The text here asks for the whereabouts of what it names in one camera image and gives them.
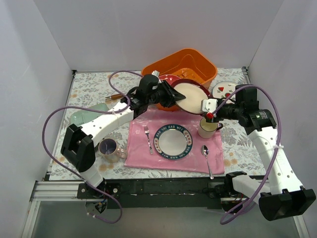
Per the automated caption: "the red teal floral plate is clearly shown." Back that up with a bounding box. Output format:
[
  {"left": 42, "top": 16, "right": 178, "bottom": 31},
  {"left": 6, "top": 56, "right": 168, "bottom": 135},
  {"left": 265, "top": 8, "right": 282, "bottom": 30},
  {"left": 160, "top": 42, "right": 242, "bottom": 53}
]
[{"left": 159, "top": 74, "right": 180, "bottom": 85}]

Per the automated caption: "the dark red cream plate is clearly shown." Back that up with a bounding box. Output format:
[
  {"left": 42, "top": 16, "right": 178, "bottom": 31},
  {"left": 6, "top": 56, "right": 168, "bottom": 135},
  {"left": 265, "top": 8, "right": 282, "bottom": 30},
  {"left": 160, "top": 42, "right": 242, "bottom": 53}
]
[{"left": 172, "top": 79, "right": 211, "bottom": 115}]

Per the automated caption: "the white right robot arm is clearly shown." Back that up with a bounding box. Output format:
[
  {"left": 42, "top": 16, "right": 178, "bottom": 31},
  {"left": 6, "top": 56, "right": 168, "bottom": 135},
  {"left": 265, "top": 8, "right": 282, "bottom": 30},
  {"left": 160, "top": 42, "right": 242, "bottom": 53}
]
[{"left": 212, "top": 84, "right": 316, "bottom": 225}]

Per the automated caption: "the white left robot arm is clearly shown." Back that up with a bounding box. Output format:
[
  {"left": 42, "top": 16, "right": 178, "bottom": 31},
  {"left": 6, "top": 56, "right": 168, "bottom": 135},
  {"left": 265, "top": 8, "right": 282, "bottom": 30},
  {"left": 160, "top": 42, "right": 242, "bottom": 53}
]
[{"left": 61, "top": 74, "right": 185, "bottom": 198}]

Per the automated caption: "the orange plastic bin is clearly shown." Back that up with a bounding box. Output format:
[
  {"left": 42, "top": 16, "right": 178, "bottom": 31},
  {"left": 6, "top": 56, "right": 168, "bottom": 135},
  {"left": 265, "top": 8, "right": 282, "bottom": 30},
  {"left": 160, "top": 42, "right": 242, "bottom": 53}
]
[{"left": 141, "top": 48, "right": 218, "bottom": 111}]

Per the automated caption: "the white watermelon pattern plate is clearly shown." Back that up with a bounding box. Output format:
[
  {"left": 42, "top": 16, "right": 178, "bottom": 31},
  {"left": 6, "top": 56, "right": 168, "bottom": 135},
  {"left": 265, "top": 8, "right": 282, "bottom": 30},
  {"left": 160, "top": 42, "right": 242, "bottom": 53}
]
[{"left": 211, "top": 81, "right": 237, "bottom": 99}]

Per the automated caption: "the beige enamel mug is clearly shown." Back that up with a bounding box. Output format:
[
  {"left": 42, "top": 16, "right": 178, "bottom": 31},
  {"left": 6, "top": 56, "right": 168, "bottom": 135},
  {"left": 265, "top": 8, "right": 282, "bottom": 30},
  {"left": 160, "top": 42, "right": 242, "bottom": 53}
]
[{"left": 198, "top": 118, "right": 223, "bottom": 139}]

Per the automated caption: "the silver fork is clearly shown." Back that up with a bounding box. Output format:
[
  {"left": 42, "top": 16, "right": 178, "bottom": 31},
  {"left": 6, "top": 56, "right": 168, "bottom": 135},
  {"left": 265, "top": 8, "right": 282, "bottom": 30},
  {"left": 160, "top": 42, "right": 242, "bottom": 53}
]
[{"left": 144, "top": 126, "right": 153, "bottom": 155}]

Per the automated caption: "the green rimmed white plate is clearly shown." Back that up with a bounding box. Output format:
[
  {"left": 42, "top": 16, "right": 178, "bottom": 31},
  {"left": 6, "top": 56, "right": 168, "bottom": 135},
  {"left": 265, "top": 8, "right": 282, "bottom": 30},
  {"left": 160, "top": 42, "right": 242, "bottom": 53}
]
[{"left": 153, "top": 124, "right": 193, "bottom": 160}]

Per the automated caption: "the silver spoon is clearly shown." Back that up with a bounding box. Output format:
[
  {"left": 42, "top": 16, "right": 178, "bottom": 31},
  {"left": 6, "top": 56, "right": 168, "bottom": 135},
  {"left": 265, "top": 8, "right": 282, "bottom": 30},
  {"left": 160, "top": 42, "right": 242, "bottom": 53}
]
[{"left": 201, "top": 145, "right": 214, "bottom": 179}]

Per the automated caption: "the pink satin placemat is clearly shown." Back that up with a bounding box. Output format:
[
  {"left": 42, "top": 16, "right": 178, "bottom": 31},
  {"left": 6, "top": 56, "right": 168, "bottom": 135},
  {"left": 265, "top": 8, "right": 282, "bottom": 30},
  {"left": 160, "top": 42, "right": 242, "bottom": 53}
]
[{"left": 124, "top": 108, "right": 225, "bottom": 175}]

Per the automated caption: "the pink purple ceramic mug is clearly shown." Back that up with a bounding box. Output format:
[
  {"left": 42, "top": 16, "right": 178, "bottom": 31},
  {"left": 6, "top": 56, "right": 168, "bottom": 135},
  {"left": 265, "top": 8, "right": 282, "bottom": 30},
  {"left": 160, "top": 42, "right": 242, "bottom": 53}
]
[{"left": 98, "top": 138, "right": 128, "bottom": 164}]

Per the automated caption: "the green rectangular ceramic plate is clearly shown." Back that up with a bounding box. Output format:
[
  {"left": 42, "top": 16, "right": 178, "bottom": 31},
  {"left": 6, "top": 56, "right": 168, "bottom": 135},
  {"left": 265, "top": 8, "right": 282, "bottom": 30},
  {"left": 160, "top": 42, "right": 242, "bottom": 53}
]
[{"left": 70, "top": 103, "right": 109, "bottom": 126}]

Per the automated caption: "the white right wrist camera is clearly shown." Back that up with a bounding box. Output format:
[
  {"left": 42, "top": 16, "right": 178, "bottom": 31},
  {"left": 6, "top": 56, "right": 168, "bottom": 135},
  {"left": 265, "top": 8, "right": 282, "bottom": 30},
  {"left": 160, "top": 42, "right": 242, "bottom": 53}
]
[{"left": 201, "top": 98, "right": 217, "bottom": 119}]

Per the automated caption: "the wooden handled metal spatula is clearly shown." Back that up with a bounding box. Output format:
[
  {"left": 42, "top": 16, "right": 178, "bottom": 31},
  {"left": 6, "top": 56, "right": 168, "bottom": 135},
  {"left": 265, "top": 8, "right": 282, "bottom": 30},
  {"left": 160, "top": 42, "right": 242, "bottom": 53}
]
[{"left": 105, "top": 94, "right": 124, "bottom": 100}]

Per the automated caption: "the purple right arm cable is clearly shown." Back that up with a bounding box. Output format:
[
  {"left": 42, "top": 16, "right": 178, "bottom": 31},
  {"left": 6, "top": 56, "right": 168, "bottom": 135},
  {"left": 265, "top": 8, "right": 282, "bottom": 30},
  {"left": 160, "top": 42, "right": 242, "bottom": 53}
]
[{"left": 215, "top": 85, "right": 283, "bottom": 225}]

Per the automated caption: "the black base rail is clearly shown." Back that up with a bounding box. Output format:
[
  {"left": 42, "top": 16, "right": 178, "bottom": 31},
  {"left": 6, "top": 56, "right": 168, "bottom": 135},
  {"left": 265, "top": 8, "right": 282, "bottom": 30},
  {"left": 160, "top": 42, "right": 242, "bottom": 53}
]
[{"left": 32, "top": 173, "right": 273, "bottom": 211}]

